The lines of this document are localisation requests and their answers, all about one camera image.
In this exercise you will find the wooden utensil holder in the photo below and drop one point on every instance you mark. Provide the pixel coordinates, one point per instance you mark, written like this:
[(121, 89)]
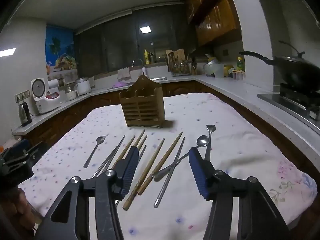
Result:
[(141, 107)]

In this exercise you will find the paper towel roll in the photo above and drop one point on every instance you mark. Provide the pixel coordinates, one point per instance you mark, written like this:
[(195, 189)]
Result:
[(53, 83)]

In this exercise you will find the white kitchen countertop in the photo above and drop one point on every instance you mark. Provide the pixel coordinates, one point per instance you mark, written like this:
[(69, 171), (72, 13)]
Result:
[(225, 85)]

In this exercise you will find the floral tablecloth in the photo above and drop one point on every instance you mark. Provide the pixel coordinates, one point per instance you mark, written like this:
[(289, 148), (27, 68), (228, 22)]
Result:
[(225, 120)]

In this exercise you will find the purple plastic basin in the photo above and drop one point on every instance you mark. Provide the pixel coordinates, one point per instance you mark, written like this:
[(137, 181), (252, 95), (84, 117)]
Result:
[(120, 84)]

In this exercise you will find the black electric kettle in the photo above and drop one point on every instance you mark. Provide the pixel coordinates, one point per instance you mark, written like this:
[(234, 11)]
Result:
[(23, 113)]

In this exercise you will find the metal chopstick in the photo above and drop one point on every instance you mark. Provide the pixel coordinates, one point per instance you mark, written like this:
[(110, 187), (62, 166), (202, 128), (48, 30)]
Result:
[(112, 151), (163, 186), (142, 152)]

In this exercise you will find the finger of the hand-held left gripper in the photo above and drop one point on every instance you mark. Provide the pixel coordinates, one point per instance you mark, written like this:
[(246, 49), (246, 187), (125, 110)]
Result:
[(33, 151)]

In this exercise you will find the wooden cutting board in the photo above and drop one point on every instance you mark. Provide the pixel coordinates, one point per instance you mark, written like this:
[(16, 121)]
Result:
[(176, 54)]

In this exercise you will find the black wok with lid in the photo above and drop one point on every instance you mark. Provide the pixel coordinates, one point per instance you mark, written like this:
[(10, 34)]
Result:
[(295, 72)]

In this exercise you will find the spice jar set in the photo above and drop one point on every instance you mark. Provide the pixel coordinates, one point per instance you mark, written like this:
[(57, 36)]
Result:
[(238, 75)]

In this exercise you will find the gas stove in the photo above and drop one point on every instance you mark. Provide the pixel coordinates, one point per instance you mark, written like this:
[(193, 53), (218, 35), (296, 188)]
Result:
[(292, 102)]

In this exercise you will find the yellow dish soap bottle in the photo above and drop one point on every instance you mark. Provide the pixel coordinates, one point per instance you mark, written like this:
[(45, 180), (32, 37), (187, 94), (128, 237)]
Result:
[(146, 56)]

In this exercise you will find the white round rice cooker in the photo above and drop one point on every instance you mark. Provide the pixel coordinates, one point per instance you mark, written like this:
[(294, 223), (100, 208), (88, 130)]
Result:
[(83, 86)]

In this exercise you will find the translucent plastic cup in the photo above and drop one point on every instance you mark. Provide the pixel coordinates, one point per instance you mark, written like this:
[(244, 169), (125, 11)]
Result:
[(219, 70)]

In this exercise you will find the wooden base cabinets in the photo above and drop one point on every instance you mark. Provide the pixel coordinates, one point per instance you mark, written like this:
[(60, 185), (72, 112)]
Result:
[(178, 88)]

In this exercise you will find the wooden utensil rack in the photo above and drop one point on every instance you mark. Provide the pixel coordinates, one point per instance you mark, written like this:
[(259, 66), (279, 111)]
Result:
[(178, 68)]

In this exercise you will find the dark glass bottle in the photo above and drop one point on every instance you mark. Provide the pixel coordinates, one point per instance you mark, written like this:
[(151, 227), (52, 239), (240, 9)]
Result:
[(151, 58)]

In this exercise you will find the wall power socket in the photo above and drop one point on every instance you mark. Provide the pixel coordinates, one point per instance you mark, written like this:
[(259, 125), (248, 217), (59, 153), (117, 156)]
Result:
[(21, 96)]

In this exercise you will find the metal spoon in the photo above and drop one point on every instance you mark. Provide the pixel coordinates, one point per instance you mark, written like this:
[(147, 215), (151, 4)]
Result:
[(202, 141)]

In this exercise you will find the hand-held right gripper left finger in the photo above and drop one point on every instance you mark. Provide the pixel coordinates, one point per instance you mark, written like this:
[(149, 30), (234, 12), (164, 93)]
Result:
[(128, 172)]

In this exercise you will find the metal fork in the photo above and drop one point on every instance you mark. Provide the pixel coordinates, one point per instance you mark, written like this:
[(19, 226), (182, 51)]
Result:
[(96, 150), (211, 129)]

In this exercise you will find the chrome faucet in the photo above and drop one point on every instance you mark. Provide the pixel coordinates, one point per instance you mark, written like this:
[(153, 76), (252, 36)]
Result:
[(137, 61)]

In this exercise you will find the person's left hand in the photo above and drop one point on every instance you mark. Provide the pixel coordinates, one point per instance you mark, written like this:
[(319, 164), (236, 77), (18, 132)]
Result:
[(21, 205)]

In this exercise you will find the green yellow bottle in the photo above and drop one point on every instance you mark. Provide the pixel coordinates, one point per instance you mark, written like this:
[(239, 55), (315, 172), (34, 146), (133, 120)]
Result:
[(240, 63)]

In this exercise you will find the wooden upper cabinets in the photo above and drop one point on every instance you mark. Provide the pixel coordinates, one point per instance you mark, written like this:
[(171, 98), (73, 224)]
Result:
[(212, 10)]

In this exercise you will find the dark kitchen window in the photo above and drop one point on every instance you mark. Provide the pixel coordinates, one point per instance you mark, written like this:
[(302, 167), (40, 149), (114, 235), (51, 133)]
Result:
[(112, 42)]

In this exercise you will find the wooden chopstick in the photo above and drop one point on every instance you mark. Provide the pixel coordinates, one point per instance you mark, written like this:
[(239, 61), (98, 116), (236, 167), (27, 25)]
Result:
[(125, 150), (143, 142), (162, 160), (145, 171), (140, 138)]

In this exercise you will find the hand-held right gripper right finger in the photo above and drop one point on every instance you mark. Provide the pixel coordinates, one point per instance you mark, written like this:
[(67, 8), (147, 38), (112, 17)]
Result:
[(200, 177)]

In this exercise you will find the backsplash wall socket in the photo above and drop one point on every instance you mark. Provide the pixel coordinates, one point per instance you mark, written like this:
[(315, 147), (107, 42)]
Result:
[(225, 52)]

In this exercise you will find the tropical fruit wall poster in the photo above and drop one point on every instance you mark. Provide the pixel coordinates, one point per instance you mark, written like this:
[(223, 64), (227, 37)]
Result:
[(60, 55)]

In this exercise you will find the silver metal pot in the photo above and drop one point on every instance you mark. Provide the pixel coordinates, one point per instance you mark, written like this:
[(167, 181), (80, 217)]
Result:
[(210, 66)]

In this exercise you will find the white open rice cooker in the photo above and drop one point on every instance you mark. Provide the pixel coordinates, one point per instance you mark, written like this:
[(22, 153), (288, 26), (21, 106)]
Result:
[(41, 97)]

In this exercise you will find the hanging dish rag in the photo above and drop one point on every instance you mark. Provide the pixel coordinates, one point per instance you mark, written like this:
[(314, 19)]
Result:
[(123, 73)]

